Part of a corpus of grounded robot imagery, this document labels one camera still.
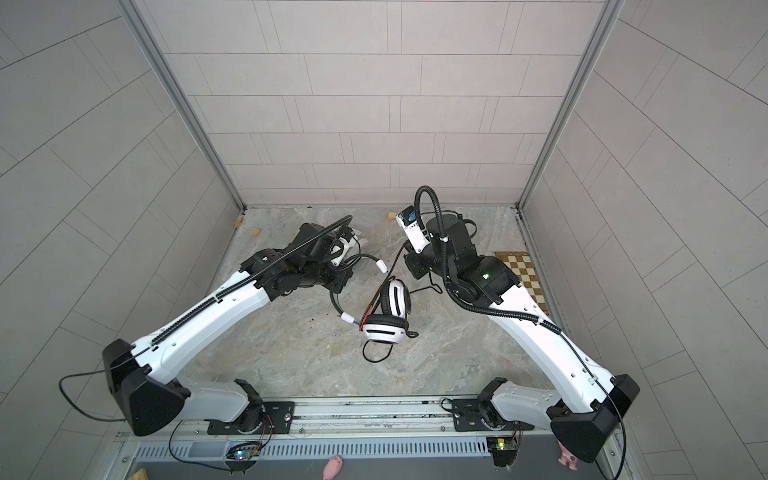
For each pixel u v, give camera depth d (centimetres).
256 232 107
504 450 68
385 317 61
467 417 71
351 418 72
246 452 64
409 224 56
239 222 112
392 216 112
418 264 59
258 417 65
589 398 37
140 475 63
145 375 38
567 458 65
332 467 64
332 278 63
